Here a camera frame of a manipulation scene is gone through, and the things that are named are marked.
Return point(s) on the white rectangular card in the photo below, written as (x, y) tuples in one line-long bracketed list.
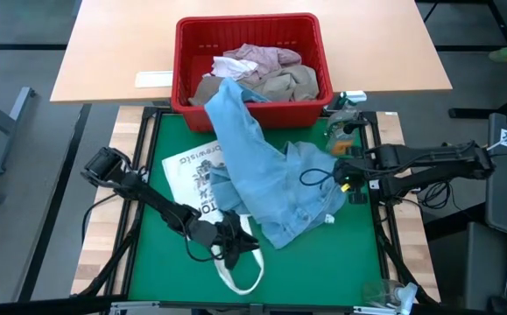
[(153, 79)]

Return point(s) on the black desk base frame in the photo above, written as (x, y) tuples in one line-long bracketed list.
[(476, 113)]

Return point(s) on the black metal rig frame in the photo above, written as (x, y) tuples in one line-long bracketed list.
[(384, 249)]

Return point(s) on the clear plastic spray bottle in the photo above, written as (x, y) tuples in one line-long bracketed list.
[(389, 295)]

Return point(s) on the spray bottle with orange label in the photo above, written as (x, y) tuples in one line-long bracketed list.
[(340, 144)]

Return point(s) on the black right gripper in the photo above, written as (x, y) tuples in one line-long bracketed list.
[(354, 172)]

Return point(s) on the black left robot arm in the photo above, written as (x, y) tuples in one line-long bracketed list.
[(157, 201)]

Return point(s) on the light wooden desk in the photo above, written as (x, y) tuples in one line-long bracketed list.
[(113, 52)]

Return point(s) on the grey metal table leg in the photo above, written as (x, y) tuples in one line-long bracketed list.
[(10, 127)]

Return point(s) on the black computer mouse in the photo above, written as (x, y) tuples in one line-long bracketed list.
[(500, 306)]

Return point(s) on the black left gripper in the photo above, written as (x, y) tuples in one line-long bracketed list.
[(213, 232)]

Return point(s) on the white printed tote bag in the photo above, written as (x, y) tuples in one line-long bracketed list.
[(187, 175)]

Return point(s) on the red plastic laundry basket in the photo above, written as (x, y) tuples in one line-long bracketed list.
[(200, 44)]

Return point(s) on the light blue denim jeans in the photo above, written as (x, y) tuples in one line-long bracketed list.
[(262, 175)]

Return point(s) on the beige crumpled garment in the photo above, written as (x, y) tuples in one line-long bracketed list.
[(288, 85)]

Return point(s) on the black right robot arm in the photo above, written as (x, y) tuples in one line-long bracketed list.
[(432, 162)]

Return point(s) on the pink crumpled garment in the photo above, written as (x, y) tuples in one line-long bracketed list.
[(266, 57)]

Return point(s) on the green table mat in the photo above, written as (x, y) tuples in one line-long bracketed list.
[(314, 271)]

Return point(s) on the grey box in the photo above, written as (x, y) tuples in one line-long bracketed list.
[(485, 262)]

